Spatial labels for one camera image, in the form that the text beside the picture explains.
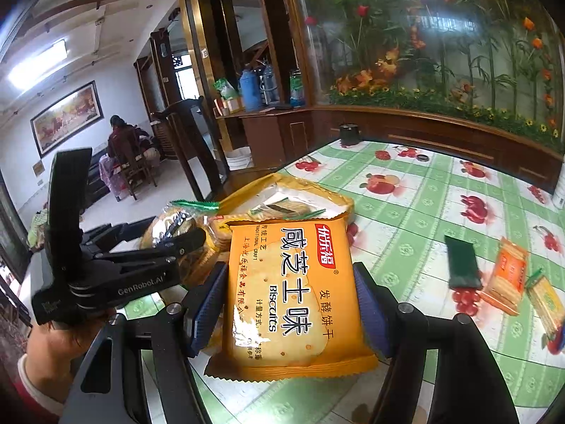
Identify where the yellow cheese biscuit bag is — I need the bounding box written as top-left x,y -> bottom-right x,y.
204,211 -> 380,382

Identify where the fruit pattern tablecloth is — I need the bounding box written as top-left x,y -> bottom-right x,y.
123,139 -> 565,424

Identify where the green snack bag on cabinet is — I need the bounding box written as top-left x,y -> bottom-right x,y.
214,78 -> 239,101

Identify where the blue water jug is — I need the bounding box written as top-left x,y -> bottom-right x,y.
239,69 -> 262,112

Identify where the framed wall painting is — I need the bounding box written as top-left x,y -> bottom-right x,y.
31,81 -> 103,157

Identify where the small black cup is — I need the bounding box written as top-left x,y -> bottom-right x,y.
339,124 -> 361,147

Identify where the orange cracker pack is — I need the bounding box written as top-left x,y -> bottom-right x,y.
480,237 -> 529,317

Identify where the yellow white storage box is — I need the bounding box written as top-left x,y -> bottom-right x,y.
176,172 -> 356,292

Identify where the Weidan green cracker pack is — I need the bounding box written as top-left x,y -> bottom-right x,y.
525,268 -> 564,340

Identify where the dark green snack packet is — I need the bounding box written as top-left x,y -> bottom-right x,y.
444,235 -> 483,290

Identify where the seated person in red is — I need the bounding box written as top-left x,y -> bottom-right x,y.
97,114 -> 162,202

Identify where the dark wooden chair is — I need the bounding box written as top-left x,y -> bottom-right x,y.
150,96 -> 230,201

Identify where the green edged cracker pack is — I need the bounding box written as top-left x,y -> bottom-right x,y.
248,198 -> 326,221

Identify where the person's left hand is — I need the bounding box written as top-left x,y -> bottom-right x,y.
23,309 -> 116,403

